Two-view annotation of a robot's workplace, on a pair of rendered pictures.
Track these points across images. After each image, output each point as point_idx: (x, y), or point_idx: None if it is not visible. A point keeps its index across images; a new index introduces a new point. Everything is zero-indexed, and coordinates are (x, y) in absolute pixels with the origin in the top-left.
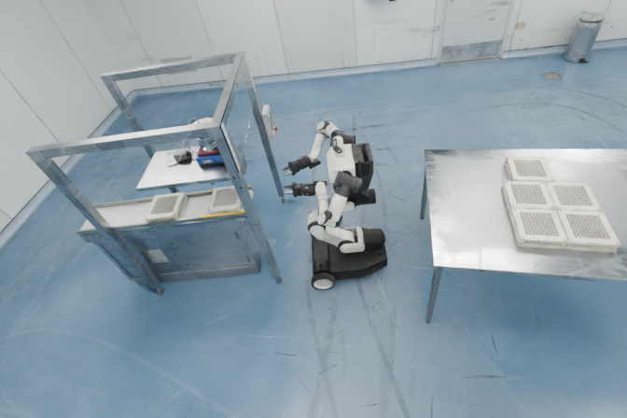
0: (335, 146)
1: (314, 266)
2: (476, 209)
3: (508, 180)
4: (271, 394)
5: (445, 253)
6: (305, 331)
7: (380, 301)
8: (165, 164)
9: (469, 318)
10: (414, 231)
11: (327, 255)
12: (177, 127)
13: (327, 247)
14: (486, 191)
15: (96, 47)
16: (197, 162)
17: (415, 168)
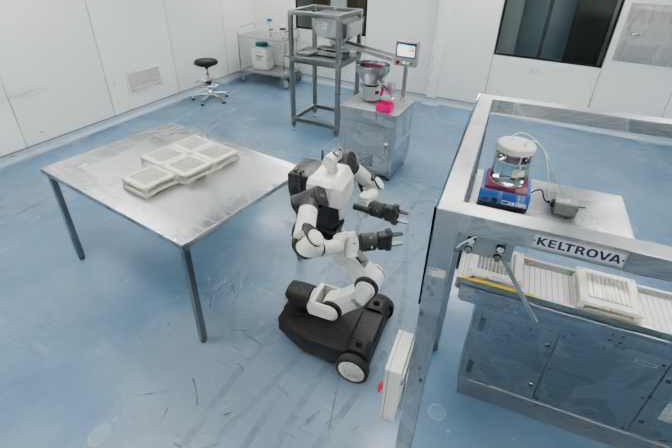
0: (341, 147)
1: (384, 307)
2: (229, 181)
3: (170, 188)
4: None
5: (289, 170)
6: (413, 289)
7: (328, 283)
8: (593, 213)
9: (268, 247)
10: (231, 328)
11: (362, 314)
12: (541, 104)
13: (358, 323)
14: (200, 187)
15: None
16: (533, 198)
17: (99, 436)
